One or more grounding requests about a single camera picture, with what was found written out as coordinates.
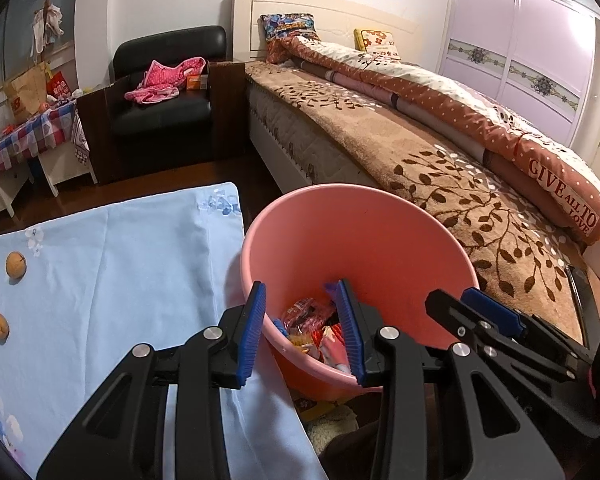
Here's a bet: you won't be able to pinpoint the clear red snack bag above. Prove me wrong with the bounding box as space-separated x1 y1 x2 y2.
280 298 336 335

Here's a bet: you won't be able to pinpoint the blue foam fruit net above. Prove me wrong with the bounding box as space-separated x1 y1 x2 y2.
272 318 289 338

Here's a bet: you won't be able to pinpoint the printed paper wrapper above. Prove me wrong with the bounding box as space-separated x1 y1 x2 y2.
313 323 351 374

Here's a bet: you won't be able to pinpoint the pink plastic trash bucket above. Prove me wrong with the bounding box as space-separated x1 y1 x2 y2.
240 183 478 401

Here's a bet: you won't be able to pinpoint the orange polka dot quilt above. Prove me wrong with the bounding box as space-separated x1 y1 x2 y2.
280 36 600 245

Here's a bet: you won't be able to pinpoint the bed with brown blanket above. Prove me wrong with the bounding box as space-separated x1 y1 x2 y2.
246 61 592 341

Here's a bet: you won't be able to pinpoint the black leather armchair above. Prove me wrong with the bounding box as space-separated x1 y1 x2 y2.
76 25 248 184

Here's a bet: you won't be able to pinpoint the orange box on armchair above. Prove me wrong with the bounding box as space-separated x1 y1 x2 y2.
185 74 208 91

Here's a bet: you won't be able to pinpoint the pink clothing on armchair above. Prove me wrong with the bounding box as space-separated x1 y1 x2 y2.
124 56 208 105

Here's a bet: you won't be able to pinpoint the checkered cloth side table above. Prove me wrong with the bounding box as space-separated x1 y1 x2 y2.
0 100 95 216

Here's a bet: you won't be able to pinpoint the yellow floral pillow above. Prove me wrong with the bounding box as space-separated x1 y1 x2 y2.
354 28 401 61

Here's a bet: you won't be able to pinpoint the white wooden headboard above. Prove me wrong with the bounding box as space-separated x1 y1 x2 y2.
232 0 422 64

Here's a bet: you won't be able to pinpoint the lilac wardrobe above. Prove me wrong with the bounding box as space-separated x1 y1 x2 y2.
443 0 600 167

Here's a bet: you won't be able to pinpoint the colourful patterned pillow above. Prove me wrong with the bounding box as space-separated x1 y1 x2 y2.
260 13 320 64

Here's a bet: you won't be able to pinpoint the red gift bag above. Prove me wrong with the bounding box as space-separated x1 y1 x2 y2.
46 72 72 100

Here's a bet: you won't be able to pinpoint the brown paper shopping bag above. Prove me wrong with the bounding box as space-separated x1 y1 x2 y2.
3 62 50 125

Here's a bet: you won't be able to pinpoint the hanging clothes on rack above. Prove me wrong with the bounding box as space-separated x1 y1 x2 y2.
31 4 64 60

